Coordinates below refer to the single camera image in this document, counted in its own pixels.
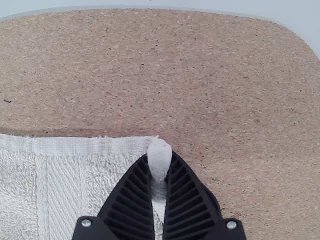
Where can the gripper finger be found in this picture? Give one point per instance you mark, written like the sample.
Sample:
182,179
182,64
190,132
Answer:
130,200
187,200

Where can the pale towel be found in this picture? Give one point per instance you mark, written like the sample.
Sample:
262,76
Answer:
62,190

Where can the cork mat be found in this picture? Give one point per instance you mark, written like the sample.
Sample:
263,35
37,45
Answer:
175,75

